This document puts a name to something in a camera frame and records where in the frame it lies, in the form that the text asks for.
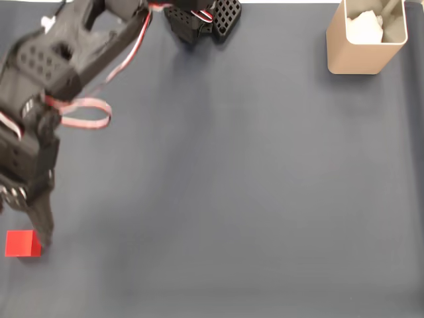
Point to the white crumpled cloth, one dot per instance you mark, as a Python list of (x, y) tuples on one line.
[(364, 28)]

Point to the red cube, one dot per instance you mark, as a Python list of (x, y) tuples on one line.
[(18, 243)]

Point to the beige open box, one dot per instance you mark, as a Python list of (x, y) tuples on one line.
[(351, 56)]

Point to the grey table mat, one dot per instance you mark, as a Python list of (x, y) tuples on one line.
[(232, 198)]

